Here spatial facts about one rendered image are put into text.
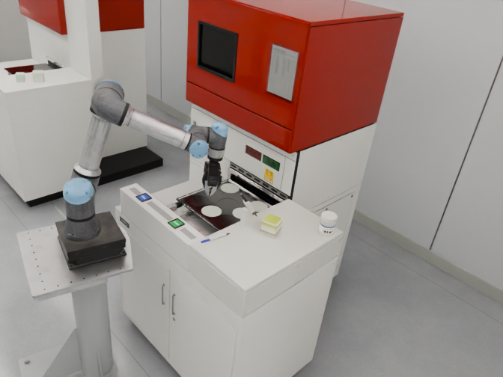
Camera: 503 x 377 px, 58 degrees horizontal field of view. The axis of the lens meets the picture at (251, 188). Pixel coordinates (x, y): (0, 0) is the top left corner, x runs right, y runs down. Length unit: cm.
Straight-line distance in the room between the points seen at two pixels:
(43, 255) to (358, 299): 204
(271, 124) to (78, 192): 91
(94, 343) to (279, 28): 173
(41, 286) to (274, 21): 145
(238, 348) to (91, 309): 75
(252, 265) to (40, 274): 87
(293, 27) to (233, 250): 96
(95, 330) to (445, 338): 211
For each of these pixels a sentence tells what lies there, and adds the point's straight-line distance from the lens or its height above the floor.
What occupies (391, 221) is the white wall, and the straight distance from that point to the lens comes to 385.
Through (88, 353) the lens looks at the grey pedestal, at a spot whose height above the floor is 21.
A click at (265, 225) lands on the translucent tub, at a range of 199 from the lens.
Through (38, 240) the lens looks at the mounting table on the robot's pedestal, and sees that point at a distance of 227.
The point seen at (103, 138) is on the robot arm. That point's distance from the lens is 202.
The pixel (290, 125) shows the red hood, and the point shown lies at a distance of 209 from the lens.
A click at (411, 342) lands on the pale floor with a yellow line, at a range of 314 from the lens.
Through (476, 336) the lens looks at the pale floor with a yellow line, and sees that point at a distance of 339.
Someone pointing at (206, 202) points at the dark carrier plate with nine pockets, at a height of 90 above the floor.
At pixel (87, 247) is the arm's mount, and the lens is 203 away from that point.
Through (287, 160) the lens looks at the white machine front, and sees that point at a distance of 223.
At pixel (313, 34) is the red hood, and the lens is 198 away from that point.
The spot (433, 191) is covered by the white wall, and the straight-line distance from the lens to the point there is 358.
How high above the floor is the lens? 216
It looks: 31 degrees down
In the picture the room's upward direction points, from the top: 7 degrees clockwise
